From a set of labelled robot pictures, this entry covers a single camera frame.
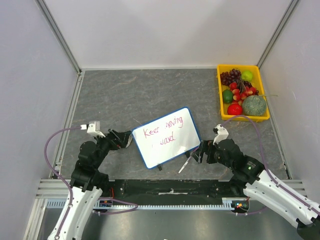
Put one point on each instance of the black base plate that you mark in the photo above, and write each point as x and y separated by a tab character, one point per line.
169	192

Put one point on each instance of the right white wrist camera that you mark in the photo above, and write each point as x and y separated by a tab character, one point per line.
221	134

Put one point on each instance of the red cherry cluster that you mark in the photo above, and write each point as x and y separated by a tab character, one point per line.
241	91

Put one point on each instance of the aluminium frame post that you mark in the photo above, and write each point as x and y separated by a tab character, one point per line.
278	31
58	34

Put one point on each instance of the red apple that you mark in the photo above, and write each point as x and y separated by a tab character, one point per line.
234	109

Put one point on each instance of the left aluminium frame post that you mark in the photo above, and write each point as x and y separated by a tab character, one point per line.
58	34

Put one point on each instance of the blue framed whiteboard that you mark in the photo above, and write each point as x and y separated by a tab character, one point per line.
166	137

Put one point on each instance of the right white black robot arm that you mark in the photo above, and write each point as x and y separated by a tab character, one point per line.
254	180

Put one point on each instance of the right aluminium frame post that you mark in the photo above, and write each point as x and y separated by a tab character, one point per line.
278	31

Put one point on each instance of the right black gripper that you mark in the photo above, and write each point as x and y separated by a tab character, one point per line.
205	153

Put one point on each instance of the dark green lime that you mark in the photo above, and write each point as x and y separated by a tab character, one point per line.
227	96

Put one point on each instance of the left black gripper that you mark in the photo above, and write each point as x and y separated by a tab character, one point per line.
117	139

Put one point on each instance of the dark red grape bunch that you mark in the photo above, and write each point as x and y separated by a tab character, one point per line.
229	77

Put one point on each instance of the slotted cable duct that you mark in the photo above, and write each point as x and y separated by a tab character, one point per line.
226	205

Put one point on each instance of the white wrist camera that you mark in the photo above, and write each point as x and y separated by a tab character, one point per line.
221	134
93	129

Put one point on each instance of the grey whiteboard eraser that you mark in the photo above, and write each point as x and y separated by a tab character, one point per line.
129	140

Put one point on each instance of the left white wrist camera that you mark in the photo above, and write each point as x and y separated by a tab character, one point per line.
93	129

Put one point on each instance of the black whiteboard pen clip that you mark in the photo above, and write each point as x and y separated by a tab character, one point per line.
188	154

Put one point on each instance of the yellow plastic bin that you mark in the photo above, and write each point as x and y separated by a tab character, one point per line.
256	82

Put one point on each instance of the white marker pen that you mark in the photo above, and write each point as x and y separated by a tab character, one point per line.
184	165

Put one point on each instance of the light green apple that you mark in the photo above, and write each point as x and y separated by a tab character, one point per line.
247	75

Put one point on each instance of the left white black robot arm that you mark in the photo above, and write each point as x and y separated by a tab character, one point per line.
87	184

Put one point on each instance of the netted green melon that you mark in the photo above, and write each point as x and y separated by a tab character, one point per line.
254	105

